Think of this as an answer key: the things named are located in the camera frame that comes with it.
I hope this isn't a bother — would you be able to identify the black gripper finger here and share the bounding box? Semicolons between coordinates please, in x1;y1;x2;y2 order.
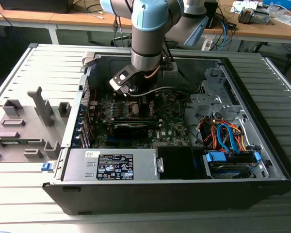
139;94;152;117

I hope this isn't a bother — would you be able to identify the metal socket cover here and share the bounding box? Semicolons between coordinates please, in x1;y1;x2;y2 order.
150;92;168;115

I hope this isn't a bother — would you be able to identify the metal CPU locking lever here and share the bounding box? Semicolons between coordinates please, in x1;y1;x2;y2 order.
155;93;167;115

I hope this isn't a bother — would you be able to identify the CPU socket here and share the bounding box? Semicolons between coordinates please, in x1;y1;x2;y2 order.
126;100;154;117

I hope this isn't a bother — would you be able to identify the CPU cooler heatsink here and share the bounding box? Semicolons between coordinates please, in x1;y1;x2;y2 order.
237;6;255;25

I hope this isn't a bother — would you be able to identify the green RAM stick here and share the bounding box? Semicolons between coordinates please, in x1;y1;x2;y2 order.
0;138;24;146
113;117;159;129

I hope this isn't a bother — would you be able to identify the green motherboard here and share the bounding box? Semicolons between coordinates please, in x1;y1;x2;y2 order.
88;90;194;149

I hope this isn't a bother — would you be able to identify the black chair base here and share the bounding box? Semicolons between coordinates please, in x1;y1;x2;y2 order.
110;33;134;48

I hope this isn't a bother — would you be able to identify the silver metal drive cage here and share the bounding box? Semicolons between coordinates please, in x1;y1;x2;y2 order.
189;67;246;122

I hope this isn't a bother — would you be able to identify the silver power supply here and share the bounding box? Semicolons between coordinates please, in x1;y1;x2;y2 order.
62;148;164;182

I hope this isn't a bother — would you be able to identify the black grey PC case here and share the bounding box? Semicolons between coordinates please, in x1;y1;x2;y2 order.
42;50;291;216

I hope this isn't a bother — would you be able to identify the small black upright box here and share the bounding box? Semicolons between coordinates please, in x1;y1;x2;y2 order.
205;0;219;30

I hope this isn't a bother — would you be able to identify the hard disk with blue carrier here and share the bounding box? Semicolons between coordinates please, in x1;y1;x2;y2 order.
203;150;262;180

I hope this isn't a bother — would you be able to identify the grey parts rack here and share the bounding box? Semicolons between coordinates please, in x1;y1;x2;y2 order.
0;86;72;164

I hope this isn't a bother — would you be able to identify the white paper sheet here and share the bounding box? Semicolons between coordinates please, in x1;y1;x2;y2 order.
230;0;260;14

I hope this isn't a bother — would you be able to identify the wooden desk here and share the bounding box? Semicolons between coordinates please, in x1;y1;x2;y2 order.
203;0;291;53
0;0;134;46

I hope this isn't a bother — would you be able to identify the grey drive unit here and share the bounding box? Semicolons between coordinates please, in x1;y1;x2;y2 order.
252;9;271;25

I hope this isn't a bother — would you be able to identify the black computer box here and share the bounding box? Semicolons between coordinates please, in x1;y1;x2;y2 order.
0;0;71;14

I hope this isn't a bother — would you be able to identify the clear plastic bag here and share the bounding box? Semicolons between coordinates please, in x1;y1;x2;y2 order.
269;6;291;27

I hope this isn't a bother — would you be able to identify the blue cardboard box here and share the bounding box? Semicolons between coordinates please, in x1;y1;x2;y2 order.
263;0;291;9

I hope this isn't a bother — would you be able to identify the dark camera cable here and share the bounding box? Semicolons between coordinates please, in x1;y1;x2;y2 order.
130;85;199;97

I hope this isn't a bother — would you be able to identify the white depth camera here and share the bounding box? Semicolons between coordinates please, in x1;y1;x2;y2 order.
108;65;137;97

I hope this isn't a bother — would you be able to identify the grey case corner bracket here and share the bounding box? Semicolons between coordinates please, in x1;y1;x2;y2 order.
81;51;98;68

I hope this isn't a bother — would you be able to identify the orange wire bundle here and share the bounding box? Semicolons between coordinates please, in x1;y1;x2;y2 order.
200;116;248;153

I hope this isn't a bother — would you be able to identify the blue flat wire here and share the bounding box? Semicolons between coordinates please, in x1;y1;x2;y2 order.
217;123;243;155

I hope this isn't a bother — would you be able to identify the blue network cable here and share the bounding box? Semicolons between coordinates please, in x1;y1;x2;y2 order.
218;18;231;52

